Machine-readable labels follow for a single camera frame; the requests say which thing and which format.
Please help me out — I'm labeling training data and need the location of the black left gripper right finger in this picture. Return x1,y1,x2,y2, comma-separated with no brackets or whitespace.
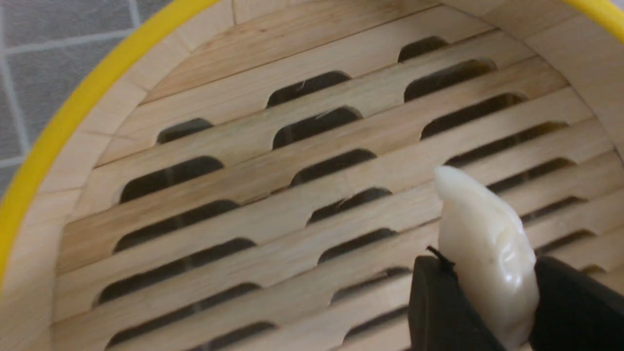
529,257,624,351

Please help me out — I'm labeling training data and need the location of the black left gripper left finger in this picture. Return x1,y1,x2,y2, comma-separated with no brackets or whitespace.
408,246,505,351

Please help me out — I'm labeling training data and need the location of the white toy dumpling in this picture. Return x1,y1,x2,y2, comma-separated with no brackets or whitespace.
434,166,540,351

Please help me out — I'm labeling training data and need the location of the bamboo steamer tray yellow rim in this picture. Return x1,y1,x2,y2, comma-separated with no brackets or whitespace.
1,0,624,351

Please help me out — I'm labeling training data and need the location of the grey checked tablecloth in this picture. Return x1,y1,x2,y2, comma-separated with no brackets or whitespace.
0,0,169,192

